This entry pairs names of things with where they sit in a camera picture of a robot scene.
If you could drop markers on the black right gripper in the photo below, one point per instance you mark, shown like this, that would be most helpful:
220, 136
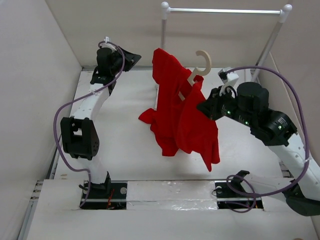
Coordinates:
210, 107

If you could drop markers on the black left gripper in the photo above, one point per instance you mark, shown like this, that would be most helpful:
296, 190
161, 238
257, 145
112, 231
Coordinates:
130, 64

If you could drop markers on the beige wooden hanger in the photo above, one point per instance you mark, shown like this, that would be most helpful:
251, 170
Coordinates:
198, 72

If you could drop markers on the red t shirt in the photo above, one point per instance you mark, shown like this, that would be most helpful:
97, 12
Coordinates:
176, 122

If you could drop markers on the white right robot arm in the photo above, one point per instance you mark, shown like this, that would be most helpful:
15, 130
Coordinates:
249, 105

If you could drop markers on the white clothes rack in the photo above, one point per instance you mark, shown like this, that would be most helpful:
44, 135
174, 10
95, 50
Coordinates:
231, 39

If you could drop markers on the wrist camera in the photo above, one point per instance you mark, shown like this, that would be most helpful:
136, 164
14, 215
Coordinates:
105, 44
228, 79

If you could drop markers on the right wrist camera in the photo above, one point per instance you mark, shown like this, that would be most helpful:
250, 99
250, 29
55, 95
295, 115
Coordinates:
228, 79

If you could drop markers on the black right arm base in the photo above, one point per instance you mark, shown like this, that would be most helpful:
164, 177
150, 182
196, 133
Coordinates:
230, 194

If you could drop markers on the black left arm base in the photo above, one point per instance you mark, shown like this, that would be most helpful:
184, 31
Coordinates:
110, 195

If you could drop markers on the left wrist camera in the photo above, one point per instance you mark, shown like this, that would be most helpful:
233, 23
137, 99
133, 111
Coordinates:
105, 44

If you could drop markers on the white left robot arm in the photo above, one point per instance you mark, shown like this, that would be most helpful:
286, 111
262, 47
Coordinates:
79, 136

